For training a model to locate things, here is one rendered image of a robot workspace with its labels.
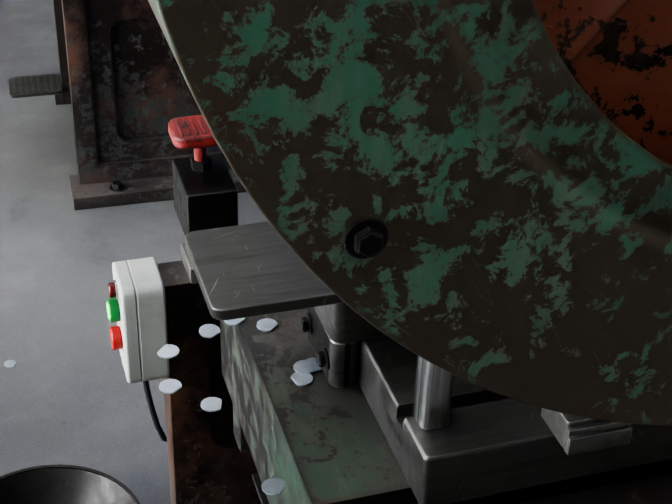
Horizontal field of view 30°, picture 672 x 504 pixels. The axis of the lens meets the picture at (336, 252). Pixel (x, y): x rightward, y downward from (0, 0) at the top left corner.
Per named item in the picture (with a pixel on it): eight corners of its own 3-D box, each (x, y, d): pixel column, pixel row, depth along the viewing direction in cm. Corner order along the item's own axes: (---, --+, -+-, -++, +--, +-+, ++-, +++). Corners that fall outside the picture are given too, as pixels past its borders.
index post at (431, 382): (421, 432, 110) (429, 344, 105) (410, 410, 113) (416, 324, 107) (451, 426, 111) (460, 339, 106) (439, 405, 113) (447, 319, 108)
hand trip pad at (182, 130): (177, 197, 147) (174, 139, 143) (168, 173, 152) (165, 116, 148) (235, 190, 149) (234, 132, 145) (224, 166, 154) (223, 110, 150)
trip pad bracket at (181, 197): (192, 328, 153) (186, 188, 143) (177, 285, 161) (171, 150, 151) (240, 320, 155) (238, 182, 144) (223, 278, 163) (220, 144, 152)
